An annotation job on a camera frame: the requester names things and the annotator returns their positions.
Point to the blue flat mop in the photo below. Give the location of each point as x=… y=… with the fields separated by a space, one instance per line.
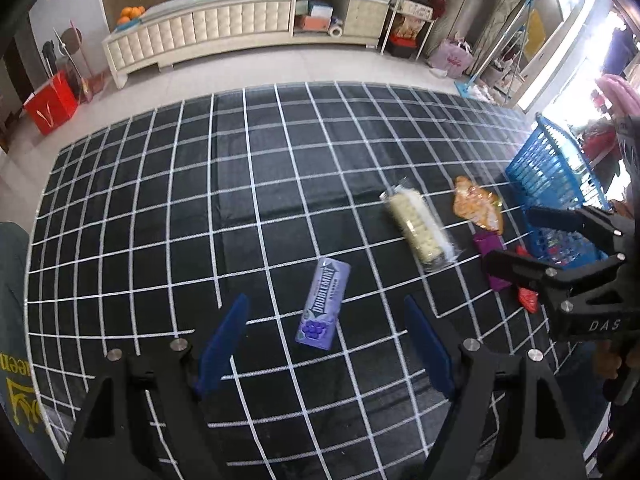
x=508 y=28

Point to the red small snack packet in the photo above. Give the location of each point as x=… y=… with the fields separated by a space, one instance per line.
x=528 y=299

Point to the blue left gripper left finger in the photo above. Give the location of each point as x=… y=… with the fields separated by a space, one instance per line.
x=215 y=359

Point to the orange snack packet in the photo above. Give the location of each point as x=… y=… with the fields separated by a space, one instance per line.
x=478 y=205

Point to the right hand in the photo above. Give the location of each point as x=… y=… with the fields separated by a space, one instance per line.
x=606 y=362

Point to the black white grid mat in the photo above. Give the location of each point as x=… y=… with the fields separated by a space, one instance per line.
x=147 y=225

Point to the pink tote bag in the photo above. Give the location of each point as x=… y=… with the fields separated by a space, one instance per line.
x=453 y=56

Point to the pink quilt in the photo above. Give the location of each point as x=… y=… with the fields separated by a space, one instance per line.
x=624 y=99

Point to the red paper bag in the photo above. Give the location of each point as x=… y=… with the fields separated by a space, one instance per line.
x=52 y=105

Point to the blue plastic basket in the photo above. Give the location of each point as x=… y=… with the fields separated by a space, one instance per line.
x=550 y=170

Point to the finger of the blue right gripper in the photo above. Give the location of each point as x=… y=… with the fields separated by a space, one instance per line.
x=566 y=220

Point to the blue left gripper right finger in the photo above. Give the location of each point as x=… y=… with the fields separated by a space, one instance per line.
x=435 y=343

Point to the clear white cracker pack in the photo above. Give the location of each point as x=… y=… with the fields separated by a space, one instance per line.
x=427 y=238

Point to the purple snack packet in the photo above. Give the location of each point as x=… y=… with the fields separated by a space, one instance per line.
x=487 y=243

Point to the purple doublemint gum box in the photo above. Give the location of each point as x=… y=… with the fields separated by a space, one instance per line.
x=317 y=324

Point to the oranges on cabinet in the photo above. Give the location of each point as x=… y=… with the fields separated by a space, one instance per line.
x=129 y=14

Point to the cream tv cabinet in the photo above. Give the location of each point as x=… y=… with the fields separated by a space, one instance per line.
x=181 y=30

